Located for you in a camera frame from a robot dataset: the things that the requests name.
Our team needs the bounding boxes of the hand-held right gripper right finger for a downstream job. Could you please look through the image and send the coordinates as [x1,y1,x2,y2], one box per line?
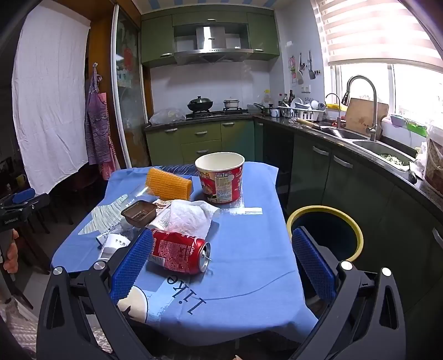
[292,227,407,360]

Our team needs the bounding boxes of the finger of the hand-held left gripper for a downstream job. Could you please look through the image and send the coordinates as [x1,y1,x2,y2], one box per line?
[0,189,51,212]

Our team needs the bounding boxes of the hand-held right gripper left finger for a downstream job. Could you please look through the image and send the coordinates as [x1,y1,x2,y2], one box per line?
[36,228,154,360]

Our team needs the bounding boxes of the red soda can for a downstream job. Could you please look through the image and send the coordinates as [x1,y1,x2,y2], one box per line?
[147,228,212,275]

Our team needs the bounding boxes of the yellow-rimmed black bin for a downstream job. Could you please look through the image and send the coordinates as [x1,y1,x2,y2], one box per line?
[287,205,364,267]

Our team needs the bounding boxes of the brown plastic tray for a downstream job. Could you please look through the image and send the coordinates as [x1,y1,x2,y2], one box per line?
[121,200,158,228]

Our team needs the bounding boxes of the white paper towel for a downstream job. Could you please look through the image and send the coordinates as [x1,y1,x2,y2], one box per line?
[166,200,220,239]

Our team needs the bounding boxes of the orange foam net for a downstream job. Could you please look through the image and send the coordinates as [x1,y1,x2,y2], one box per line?
[145,168,192,201]

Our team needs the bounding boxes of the red instant noodle cup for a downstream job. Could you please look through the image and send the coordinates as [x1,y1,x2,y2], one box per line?
[195,151,245,205]

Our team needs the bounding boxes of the person's left hand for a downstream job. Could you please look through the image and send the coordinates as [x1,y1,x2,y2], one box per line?
[3,230,19,274]

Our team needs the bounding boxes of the white pill bottle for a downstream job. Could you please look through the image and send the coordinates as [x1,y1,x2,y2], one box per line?
[99,233,131,264]

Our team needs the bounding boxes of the red and white milk carton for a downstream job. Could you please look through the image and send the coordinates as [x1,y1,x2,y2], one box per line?
[147,198,174,231]

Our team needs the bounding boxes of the clear plastic bottle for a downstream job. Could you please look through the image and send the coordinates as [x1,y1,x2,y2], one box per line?
[122,183,156,208]

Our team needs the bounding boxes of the printed blue tablecloth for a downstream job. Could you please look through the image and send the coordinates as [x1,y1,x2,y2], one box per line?
[51,161,319,347]

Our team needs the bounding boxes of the dark green base cabinets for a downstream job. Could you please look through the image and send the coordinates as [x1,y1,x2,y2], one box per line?
[254,119,443,347]

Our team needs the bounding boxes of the white curtain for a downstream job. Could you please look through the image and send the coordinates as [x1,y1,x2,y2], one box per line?
[12,5,91,195]

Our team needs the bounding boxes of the purple checked apron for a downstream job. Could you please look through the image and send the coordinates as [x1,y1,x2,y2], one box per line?
[85,63,120,181]

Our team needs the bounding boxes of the steel double sink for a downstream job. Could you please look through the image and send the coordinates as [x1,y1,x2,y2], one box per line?
[322,126,416,164]

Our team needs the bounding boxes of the glass sliding door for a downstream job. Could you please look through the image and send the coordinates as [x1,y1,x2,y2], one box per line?
[111,5,152,170]

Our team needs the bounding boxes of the wooden rolling pin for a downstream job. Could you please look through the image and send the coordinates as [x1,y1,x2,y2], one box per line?
[294,118,322,130]

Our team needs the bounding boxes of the light green base cabinets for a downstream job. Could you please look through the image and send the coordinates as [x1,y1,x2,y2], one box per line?
[145,119,256,167]

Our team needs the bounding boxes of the white dish rack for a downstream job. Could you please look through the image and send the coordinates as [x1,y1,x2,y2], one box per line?
[279,98,326,122]

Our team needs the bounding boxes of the clear plastic bag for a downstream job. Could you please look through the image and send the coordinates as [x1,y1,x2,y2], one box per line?
[149,108,186,125]

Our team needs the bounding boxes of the wooden cutting board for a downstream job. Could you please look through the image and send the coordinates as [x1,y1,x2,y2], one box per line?
[344,98,389,139]

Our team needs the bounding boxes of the small steel faucet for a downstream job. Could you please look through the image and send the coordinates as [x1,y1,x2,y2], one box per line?
[325,93,342,126]

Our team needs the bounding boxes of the green plastic basket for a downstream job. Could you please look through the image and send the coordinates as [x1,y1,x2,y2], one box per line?
[390,114,428,136]

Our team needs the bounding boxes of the tall steel faucet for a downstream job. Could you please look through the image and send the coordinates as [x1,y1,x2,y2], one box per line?
[342,76,378,142]

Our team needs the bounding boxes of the gas stove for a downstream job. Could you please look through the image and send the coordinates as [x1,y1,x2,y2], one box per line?
[186,108,249,120]

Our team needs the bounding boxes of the black wok with lid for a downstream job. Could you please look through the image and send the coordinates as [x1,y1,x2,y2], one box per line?
[187,96,214,112]

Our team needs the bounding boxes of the steel range hood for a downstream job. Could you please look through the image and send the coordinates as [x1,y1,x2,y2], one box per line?
[173,24,255,65]

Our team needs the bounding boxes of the striped window blind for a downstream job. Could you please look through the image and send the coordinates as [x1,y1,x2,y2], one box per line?
[311,0,443,67]

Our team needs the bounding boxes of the green wall cabinet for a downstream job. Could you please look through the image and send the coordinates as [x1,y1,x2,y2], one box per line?
[141,16,174,68]
[247,10,280,61]

